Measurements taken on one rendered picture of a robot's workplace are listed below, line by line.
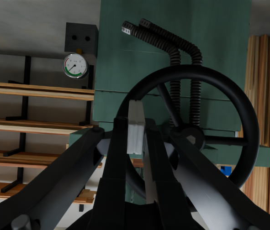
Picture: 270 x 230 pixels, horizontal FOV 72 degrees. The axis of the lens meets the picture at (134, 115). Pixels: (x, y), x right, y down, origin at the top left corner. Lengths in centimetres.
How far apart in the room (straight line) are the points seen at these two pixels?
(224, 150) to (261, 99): 139
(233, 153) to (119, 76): 40
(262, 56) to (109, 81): 167
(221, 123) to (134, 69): 30
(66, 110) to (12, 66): 110
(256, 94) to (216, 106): 141
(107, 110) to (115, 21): 25
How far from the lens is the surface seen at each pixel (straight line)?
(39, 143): 337
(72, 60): 51
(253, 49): 203
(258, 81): 202
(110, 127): 54
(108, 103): 54
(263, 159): 68
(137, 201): 87
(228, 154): 62
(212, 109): 59
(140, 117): 17
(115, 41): 57
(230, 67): 63
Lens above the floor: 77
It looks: 1 degrees up
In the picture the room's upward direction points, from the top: 176 degrees counter-clockwise
